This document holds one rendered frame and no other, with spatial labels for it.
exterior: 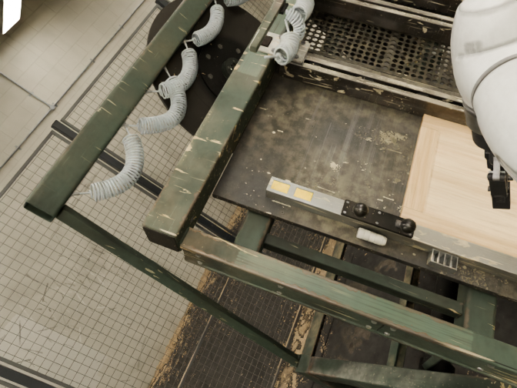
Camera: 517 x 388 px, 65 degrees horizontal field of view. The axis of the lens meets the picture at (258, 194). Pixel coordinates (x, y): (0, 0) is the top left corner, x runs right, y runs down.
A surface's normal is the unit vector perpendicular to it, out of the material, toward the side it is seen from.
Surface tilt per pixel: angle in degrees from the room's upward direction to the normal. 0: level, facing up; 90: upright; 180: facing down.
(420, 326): 56
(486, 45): 85
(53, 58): 90
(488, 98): 27
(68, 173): 90
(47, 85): 90
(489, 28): 61
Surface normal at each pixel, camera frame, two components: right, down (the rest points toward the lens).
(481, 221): 0.03, -0.51
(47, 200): 0.54, -0.24
